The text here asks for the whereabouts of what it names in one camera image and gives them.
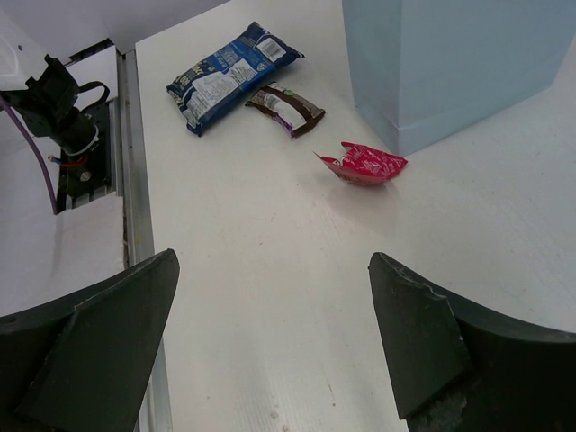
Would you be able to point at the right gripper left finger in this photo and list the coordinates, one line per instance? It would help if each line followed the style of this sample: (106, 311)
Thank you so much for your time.
(82, 362)

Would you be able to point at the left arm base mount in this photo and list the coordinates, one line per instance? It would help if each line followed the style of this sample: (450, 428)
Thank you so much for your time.
(53, 116)

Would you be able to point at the brown chocolate bar wrapper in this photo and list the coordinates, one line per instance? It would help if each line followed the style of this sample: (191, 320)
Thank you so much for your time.
(295, 113)

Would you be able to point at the aluminium table frame rail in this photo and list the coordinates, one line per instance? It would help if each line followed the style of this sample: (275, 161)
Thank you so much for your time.
(119, 71)

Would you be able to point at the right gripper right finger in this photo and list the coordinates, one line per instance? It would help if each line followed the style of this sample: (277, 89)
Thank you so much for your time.
(456, 365)

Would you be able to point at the light blue paper bag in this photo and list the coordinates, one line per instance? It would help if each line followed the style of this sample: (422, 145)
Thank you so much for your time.
(424, 70)

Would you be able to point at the small red candy wrapper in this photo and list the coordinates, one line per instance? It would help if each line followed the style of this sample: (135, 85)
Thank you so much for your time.
(363, 165)

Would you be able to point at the blue snack bag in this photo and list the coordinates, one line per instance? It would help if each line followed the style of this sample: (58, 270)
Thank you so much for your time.
(213, 87)

